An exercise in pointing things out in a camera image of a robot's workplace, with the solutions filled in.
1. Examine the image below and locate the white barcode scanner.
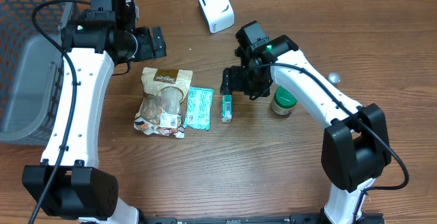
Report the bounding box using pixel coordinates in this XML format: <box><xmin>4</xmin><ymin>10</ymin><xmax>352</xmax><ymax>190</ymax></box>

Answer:
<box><xmin>198</xmin><ymin>0</ymin><xmax>235</xmax><ymax>33</ymax></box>

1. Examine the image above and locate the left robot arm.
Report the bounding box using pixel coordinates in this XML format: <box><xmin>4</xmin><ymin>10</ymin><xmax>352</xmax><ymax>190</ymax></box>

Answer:
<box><xmin>22</xmin><ymin>0</ymin><xmax>166</xmax><ymax>223</ymax></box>

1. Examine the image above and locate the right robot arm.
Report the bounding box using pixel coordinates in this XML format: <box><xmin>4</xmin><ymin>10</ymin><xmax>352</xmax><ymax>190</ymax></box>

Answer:
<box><xmin>220</xmin><ymin>21</ymin><xmax>391</xmax><ymax>223</ymax></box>

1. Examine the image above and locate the yellow drink bottle grey cap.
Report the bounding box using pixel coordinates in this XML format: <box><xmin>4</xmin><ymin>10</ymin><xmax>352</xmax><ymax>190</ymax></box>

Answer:
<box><xmin>327</xmin><ymin>72</ymin><xmax>341</xmax><ymax>86</ymax></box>

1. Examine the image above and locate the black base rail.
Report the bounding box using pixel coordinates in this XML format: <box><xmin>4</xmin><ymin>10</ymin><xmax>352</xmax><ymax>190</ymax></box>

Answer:
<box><xmin>143</xmin><ymin>212</ymin><xmax>386</xmax><ymax>224</ymax></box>

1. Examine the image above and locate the brown white snack bag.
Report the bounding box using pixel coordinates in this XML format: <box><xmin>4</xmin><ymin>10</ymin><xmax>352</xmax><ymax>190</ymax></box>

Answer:
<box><xmin>134</xmin><ymin>67</ymin><xmax>193</xmax><ymax>139</ymax></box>

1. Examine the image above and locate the teal white tissue pack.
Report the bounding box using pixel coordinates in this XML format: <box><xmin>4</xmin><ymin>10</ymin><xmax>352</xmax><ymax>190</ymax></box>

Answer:
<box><xmin>221</xmin><ymin>94</ymin><xmax>233</xmax><ymax>123</ymax></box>

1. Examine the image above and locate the green white can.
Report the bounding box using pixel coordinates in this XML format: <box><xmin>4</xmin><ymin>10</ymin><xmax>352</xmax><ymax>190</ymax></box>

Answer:
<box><xmin>270</xmin><ymin>86</ymin><xmax>298</xmax><ymax>115</ymax></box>

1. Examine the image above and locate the dark grey plastic basket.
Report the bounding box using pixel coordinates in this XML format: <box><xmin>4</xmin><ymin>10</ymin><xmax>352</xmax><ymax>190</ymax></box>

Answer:
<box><xmin>1</xmin><ymin>0</ymin><xmax>77</xmax><ymax>145</ymax></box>

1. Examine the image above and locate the mint green tissue pack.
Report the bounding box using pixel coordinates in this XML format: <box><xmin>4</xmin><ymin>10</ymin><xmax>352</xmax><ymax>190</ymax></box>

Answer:
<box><xmin>183</xmin><ymin>87</ymin><xmax>214</xmax><ymax>130</ymax></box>

